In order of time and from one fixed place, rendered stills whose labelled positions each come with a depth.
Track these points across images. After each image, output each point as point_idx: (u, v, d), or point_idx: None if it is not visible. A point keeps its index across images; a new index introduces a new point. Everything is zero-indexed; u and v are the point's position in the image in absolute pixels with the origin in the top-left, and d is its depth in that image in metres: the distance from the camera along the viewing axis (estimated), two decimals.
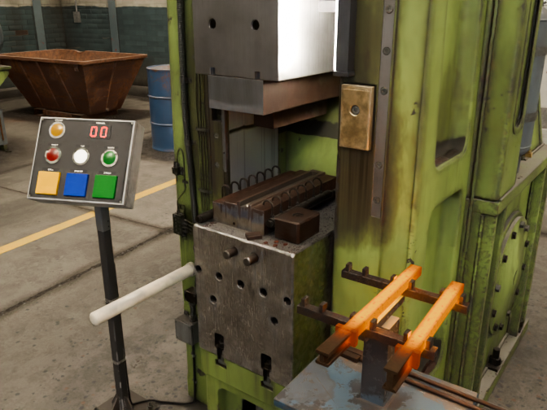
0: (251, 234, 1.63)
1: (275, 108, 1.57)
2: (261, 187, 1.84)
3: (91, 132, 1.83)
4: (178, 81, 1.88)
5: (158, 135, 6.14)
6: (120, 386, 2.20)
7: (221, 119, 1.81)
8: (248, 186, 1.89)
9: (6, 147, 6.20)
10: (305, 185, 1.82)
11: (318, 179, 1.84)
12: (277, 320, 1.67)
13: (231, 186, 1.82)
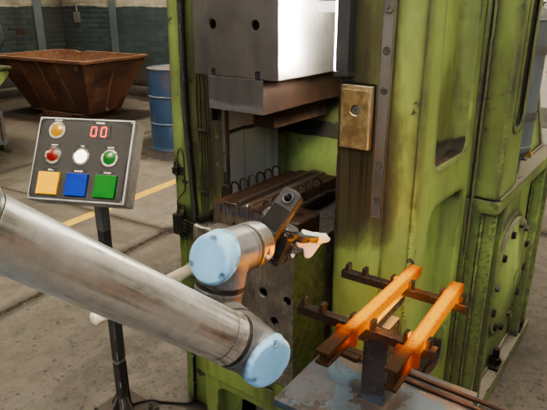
0: None
1: (275, 108, 1.57)
2: (261, 187, 1.84)
3: (91, 132, 1.83)
4: (178, 81, 1.88)
5: (158, 135, 6.14)
6: (120, 386, 2.20)
7: (221, 119, 1.81)
8: (248, 186, 1.89)
9: (6, 147, 6.20)
10: (305, 185, 1.82)
11: (318, 179, 1.84)
12: (277, 320, 1.67)
13: (231, 186, 1.82)
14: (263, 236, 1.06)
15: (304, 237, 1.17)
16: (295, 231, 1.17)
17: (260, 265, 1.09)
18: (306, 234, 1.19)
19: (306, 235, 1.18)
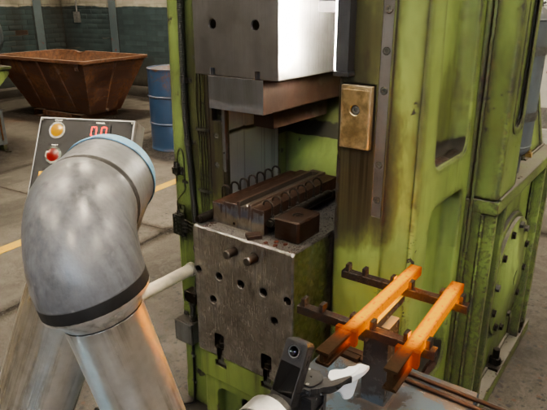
0: (251, 234, 1.63)
1: (275, 108, 1.57)
2: (261, 187, 1.84)
3: (91, 132, 1.83)
4: (178, 81, 1.88)
5: (158, 135, 6.14)
6: None
7: (221, 119, 1.81)
8: (248, 186, 1.89)
9: (6, 147, 6.20)
10: (305, 185, 1.82)
11: (318, 179, 1.84)
12: (277, 320, 1.67)
13: (231, 186, 1.82)
14: None
15: (331, 386, 0.96)
16: (317, 382, 0.97)
17: None
18: (334, 379, 0.98)
19: (334, 381, 0.98)
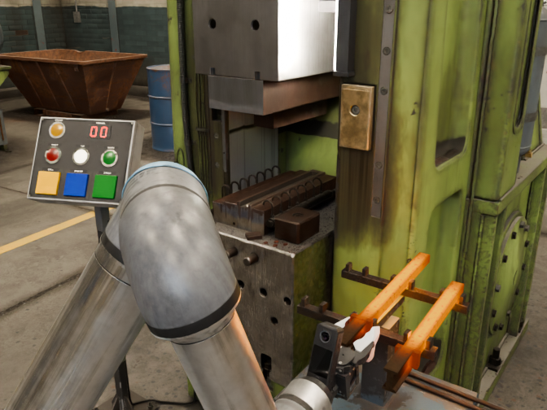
0: (251, 234, 1.63)
1: (275, 108, 1.57)
2: (261, 187, 1.84)
3: (91, 132, 1.83)
4: (178, 81, 1.88)
5: (158, 135, 6.14)
6: (120, 386, 2.20)
7: (221, 119, 1.81)
8: (248, 186, 1.89)
9: (6, 147, 6.20)
10: (305, 185, 1.82)
11: (318, 179, 1.84)
12: (277, 320, 1.67)
13: (231, 186, 1.82)
14: (310, 403, 0.95)
15: (364, 356, 1.05)
16: (350, 360, 1.04)
17: None
18: (362, 350, 1.07)
19: (363, 351, 1.06)
